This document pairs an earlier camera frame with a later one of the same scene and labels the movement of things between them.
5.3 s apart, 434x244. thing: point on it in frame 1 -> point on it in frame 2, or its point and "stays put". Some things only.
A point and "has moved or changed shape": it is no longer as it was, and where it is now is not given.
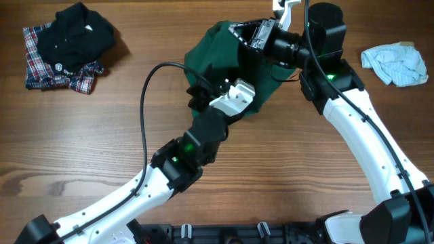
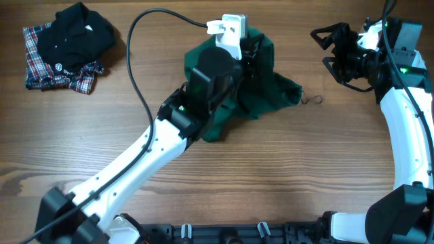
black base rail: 296,233 stays put
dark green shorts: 217,49 has moved or changed shape
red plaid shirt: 40,74 stays put
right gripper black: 259,43 -> 338,30
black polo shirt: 78,37 stays put
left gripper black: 204,95 -> 249,50
